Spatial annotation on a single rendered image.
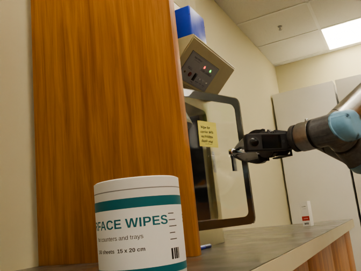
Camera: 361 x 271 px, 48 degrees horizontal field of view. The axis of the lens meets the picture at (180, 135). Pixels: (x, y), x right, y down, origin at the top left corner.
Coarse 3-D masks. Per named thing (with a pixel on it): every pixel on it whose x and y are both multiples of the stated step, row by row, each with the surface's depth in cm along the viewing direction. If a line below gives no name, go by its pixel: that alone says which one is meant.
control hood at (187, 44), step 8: (184, 40) 110; (192, 40) 109; (200, 40) 112; (184, 48) 109; (192, 48) 111; (200, 48) 114; (208, 48) 118; (184, 56) 111; (208, 56) 120; (216, 56) 123; (216, 64) 126; (224, 64) 129; (224, 72) 132; (232, 72) 136; (216, 80) 132; (224, 80) 135; (192, 88) 124; (208, 88) 131; (216, 88) 135
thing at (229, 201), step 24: (192, 96) 117; (216, 96) 124; (192, 120) 115; (216, 120) 122; (240, 120) 129; (192, 144) 113; (192, 168) 111; (216, 168) 117; (240, 168) 124; (216, 192) 115; (240, 192) 122; (216, 216) 113; (240, 216) 119
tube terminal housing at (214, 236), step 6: (174, 6) 130; (222, 228) 131; (204, 234) 118; (210, 234) 122; (216, 234) 126; (222, 234) 130; (204, 240) 117; (210, 240) 121; (216, 240) 125; (222, 240) 129
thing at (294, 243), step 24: (240, 240) 130; (264, 240) 119; (288, 240) 109; (312, 240) 105; (72, 264) 107; (96, 264) 99; (192, 264) 76; (216, 264) 72; (240, 264) 69; (264, 264) 67; (288, 264) 80
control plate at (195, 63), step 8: (192, 56) 113; (200, 56) 116; (184, 64) 113; (192, 64) 116; (200, 64) 119; (208, 64) 122; (192, 72) 118; (200, 72) 121; (208, 72) 125; (216, 72) 128; (184, 80) 117; (200, 80) 124; (208, 80) 128; (200, 88) 127
